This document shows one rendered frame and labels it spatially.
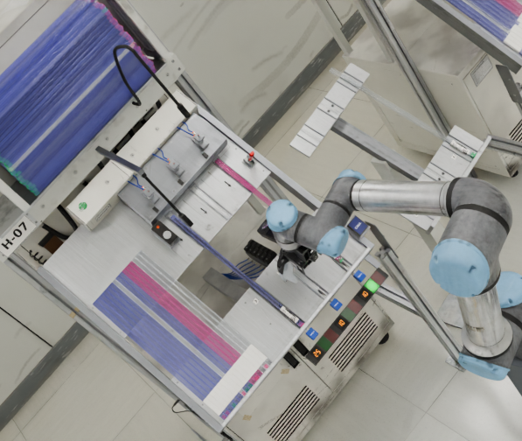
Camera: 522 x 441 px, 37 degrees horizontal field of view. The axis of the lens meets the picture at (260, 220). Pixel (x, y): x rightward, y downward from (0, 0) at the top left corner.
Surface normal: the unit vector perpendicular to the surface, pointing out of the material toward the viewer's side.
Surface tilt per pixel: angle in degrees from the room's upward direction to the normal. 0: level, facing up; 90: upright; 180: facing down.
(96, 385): 0
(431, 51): 0
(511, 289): 7
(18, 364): 90
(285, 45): 90
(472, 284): 83
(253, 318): 43
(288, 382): 90
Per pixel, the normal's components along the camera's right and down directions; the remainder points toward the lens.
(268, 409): 0.57, 0.25
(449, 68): -0.53, -0.62
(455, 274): -0.51, 0.70
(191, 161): -0.01, -0.25
